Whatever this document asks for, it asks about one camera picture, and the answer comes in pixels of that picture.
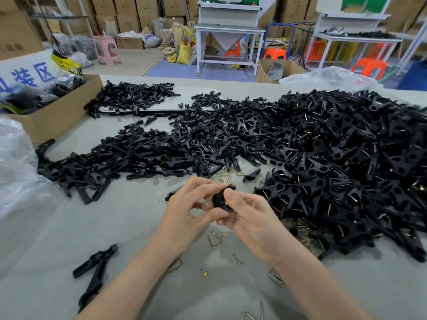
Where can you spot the crumpled clear plastic bag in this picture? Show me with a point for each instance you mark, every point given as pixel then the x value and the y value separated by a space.
pixel 330 78

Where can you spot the small heap of clip halves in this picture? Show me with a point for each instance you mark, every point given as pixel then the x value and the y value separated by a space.
pixel 130 96

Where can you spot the white sack with blue print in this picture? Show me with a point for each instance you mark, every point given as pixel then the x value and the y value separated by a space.
pixel 26 74

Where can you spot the orange plastic stool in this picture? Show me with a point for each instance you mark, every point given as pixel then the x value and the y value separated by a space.
pixel 315 51
pixel 274 53
pixel 368 66

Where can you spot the wall of stacked cardboard boxes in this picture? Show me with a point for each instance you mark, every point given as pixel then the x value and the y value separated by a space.
pixel 133 13

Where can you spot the white workbench with black parts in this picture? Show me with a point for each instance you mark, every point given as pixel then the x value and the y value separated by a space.
pixel 353 29

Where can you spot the cardboard box of black parts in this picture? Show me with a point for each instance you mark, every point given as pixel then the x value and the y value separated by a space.
pixel 63 113

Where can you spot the person's left hand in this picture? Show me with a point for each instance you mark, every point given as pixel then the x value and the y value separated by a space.
pixel 176 223

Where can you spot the pile of black clip halves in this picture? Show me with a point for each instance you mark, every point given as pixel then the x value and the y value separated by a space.
pixel 150 153

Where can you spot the pink plastic stool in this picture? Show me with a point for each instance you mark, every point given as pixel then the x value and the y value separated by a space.
pixel 107 49

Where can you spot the black clip half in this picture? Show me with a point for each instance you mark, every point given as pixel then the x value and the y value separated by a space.
pixel 93 286
pixel 252 175
pixel 171 193
pixel 95 259

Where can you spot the heap of filled sacks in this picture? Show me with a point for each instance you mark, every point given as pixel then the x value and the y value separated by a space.
pixel 166 36

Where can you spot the person's right forearm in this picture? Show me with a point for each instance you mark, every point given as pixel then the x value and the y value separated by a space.
pixel 320 289

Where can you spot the large pile of assembled clips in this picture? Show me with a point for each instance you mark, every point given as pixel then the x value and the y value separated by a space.
pixel 350 163

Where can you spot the yellow sack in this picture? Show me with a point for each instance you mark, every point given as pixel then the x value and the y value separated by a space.
pixel 183 53

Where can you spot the person's right thumb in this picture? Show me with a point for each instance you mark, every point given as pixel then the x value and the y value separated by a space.
pixel 237 200

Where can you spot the person's left thumb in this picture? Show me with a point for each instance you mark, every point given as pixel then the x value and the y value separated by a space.
pixel 210 215

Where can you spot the open cardboard box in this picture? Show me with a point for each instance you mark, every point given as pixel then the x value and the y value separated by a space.
pixel 267 71

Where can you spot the person's left forearm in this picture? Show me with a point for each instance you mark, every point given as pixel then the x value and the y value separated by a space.
pixel 133 279

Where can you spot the black plastic clip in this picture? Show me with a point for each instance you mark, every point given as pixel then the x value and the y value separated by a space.
pixel 220 199

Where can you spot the white workbench with hopper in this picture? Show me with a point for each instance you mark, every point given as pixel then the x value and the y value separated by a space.
pixel 230 29

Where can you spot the person's right hand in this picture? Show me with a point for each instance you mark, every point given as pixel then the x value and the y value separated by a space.
pixel 257 226

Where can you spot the heap of springs under clips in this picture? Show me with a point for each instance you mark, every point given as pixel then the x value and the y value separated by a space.
pixel 307 233

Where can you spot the blue plastic barrel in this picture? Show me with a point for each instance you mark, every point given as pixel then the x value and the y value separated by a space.
pixel 413 76

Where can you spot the blue hand cart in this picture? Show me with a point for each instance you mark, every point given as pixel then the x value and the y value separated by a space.
pixel 279 33

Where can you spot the yellow and black label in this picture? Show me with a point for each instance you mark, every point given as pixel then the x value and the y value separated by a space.
pixel 66 63

